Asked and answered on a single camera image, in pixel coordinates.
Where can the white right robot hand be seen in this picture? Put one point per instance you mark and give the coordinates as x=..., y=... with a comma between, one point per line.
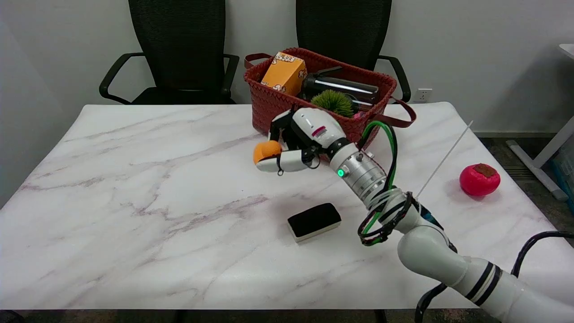
x=314, y=125

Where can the small orange fruit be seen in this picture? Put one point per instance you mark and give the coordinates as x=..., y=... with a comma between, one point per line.
x=265, y=150

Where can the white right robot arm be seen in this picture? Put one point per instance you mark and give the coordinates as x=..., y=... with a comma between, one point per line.
x=430, y=251

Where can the red woven basket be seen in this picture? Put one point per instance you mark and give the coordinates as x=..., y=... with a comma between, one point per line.
x=273, y=105

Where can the blue translucent storage box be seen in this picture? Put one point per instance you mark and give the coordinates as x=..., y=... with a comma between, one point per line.
x=566, y=168

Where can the green spiky ball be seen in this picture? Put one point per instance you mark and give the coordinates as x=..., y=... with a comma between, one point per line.
x=332, y=101

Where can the black glossy bottle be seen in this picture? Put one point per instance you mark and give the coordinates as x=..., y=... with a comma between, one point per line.
x=341, y=87

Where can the orange cardboard box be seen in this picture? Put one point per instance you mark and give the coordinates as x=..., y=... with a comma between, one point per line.
x=283, y=74

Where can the black whiteboard eraser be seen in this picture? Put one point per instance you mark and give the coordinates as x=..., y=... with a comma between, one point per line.
x=313, y=220

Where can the black mesh office chair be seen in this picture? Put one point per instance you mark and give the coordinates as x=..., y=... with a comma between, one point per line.
x=343, y=27
x=179, y=45

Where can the red toy persimmon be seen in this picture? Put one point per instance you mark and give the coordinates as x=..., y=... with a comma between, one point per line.
x=479, y=180

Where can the white wall socket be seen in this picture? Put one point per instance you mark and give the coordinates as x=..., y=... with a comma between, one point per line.
x=423, y=95

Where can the white desk frame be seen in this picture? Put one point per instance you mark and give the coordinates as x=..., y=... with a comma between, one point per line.
x=538, y=163

